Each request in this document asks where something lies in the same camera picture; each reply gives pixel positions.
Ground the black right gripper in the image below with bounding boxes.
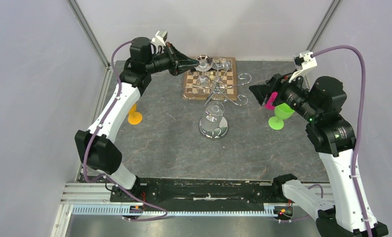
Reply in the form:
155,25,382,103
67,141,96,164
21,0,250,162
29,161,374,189
250,67,322,122

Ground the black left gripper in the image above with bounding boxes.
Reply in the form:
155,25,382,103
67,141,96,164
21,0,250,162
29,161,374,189
145,42,199,77

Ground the pink plastic wine glass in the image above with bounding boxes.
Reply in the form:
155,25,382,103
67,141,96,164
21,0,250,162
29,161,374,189
264,92,278,110

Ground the green plastic wine glass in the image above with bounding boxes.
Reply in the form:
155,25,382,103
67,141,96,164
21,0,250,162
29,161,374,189
268,103,295,130

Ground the chrome wine glass rack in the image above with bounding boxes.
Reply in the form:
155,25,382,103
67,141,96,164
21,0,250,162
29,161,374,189
182,54,252,140

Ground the orange plastic wine glass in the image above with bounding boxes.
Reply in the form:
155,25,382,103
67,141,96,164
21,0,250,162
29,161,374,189
128,103,143,125

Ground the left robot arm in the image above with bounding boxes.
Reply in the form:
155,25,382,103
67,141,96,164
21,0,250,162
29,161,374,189
75,37,199,201

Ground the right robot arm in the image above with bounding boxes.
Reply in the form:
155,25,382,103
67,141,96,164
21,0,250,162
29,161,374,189
249,74,389,237

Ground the clear ribbed wine glass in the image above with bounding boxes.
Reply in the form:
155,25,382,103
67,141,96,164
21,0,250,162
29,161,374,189
212,57,228,101

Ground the wooden chess board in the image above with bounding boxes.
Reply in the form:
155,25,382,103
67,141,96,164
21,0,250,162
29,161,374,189
182,57,238,101

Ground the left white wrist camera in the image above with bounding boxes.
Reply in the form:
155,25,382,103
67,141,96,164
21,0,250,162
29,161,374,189
151,30,168,47

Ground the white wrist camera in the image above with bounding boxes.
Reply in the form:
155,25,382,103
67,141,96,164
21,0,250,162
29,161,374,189
151,30,168,47
289,50,317,83

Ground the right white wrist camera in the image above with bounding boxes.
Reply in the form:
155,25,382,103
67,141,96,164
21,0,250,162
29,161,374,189
289,50,317,83

